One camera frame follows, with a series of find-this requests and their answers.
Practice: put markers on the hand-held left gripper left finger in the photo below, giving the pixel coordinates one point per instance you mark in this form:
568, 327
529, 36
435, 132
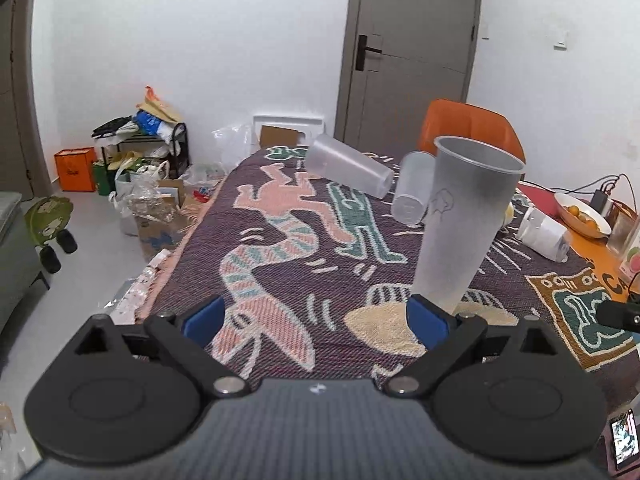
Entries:
206, 321

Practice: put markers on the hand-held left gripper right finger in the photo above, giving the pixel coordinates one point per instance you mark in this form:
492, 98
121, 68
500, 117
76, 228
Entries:
424, 322

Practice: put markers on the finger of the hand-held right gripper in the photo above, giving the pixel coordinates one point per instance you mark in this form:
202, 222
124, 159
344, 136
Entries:
620, 316

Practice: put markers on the frosted plastic cup with doodle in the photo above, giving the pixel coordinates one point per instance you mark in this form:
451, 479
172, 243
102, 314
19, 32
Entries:
460, 220

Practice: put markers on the pink and green carton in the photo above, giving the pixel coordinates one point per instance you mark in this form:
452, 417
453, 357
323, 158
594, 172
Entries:
632, 260

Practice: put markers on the clear plastic packaging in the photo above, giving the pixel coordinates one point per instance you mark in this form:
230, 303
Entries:
132, 295

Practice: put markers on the glass jar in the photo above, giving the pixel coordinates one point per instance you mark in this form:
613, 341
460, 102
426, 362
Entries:
621, 232

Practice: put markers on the orange fruit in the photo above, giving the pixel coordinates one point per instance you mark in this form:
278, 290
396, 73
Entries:
573, 206
592, 225
581, 214

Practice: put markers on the cardboard box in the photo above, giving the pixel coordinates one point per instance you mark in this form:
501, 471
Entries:
160, 225

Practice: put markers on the printed blanket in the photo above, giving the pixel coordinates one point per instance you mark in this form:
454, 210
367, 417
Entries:
300, 260

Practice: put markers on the white fruit bowl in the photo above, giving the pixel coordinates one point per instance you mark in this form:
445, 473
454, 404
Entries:
567, 215

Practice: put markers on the black power adapter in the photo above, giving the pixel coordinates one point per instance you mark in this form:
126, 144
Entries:
601, 200

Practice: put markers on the smartphone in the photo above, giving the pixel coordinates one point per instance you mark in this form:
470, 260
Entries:
625, 440

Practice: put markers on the red placemat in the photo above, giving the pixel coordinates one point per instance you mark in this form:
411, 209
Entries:
537, 197

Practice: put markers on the black storage rack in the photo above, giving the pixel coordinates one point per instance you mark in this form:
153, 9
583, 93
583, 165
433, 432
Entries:
179, 150

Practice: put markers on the green paper bag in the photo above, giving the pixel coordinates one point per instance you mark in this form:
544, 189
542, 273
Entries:
102, 180

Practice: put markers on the clear plastic bag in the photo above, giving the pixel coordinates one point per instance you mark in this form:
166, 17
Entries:
232, 147

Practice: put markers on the green plush toy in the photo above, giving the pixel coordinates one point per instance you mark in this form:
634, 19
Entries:
47, 220

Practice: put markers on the brown cardboard sheet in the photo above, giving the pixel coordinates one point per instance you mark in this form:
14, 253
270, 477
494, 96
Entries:
277, 136

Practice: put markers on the grey sofa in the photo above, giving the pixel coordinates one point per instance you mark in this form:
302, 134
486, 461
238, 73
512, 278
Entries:
17, 260

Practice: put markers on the orange paper box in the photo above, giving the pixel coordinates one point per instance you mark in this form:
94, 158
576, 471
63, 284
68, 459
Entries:
75, 170

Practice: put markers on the orange chair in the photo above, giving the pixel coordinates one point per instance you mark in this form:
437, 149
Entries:
465, 120

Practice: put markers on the blue and white packet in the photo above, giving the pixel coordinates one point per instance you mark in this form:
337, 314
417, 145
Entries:
150, 121

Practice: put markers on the white foam board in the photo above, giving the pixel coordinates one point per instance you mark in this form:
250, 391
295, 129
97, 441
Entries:
287, 120

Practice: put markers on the grey-brown door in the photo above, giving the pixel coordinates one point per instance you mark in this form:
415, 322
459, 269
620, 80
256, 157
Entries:
415, 35

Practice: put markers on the brown wardrobe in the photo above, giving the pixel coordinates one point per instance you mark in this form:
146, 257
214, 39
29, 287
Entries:
15, 85

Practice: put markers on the white wall switch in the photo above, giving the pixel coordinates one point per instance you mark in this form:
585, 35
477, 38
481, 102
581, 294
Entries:
561, 40

